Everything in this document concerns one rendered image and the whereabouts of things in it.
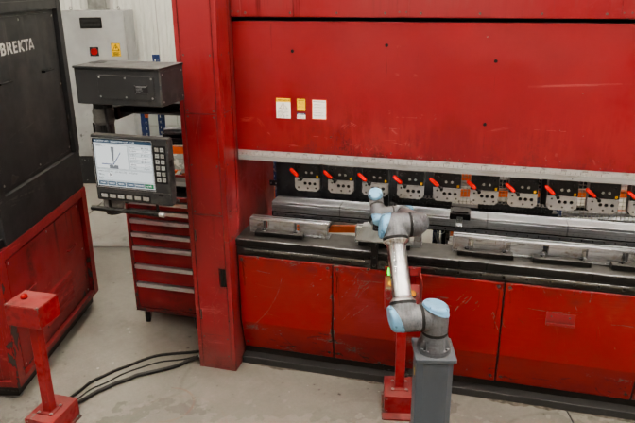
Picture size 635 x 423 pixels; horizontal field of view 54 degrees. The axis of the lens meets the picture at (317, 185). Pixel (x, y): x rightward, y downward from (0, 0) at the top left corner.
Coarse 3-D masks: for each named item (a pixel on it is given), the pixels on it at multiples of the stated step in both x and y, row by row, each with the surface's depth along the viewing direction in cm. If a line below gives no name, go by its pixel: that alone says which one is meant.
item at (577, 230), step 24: (288, 216) 403; (312, 216) 397; (336, 216) 394; (360, 216) 389; (432, 216) 378; (480, 216) 372; (504, 216) 372; (528, 216) 372; (552, 240) 364; (576, 240) 359; (600, 240) 356; (624, 240) 352
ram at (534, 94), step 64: (256, 64) 346; (320, 64) 337; (384, 64) 328; (448, 64) 320; (512, 64) 312; (576, 64) 305; (256, 128) 358; (320, 128) 348; (384, 128) 339; (448, 128) 330; (512, 128) 322; (576, 128) 314
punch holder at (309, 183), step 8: (296, 168) 360; (304, 168) 358; (312, 168) 357; (320, 168) 359; (304, 176) 360; (312, 176) 358; (320, 176) 360; (296, 184) 362; (304, 184) 361; (312, 184) 360; (320, 184) 363
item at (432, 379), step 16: (416, 352) 273; (416, 368) 274; (432, 368) 270; (448, 368) 270; (416, 384) 276; (432, 384) 273; (448, 384) 273; (416, 400) 278; (432, 400) 275; (448, 400) 276; (416, 416) 280; (432, 416) 278; (448, 416) 280
